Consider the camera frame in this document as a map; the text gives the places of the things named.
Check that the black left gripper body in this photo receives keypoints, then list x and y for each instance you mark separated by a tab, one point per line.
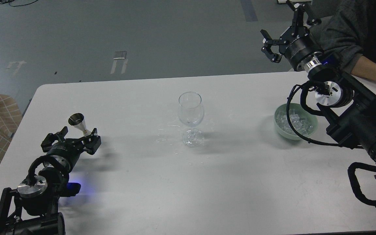
67	154

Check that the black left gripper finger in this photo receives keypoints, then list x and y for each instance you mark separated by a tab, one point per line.
89	143
51	138

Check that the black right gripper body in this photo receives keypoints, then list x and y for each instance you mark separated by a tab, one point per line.
299	45

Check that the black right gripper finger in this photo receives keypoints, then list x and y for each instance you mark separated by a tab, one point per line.
302	18
268	43

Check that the steel cocktail jigger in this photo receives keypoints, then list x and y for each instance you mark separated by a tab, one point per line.
77	120

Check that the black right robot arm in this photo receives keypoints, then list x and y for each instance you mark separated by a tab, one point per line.
348	106

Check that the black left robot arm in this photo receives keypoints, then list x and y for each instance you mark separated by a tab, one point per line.
32	208

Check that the green bowl of ice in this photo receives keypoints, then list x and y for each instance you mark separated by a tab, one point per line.
303	122

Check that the clear wine glass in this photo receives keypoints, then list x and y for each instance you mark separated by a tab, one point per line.
191	114

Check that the seated person in grey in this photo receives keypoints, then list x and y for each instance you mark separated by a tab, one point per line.
351	34

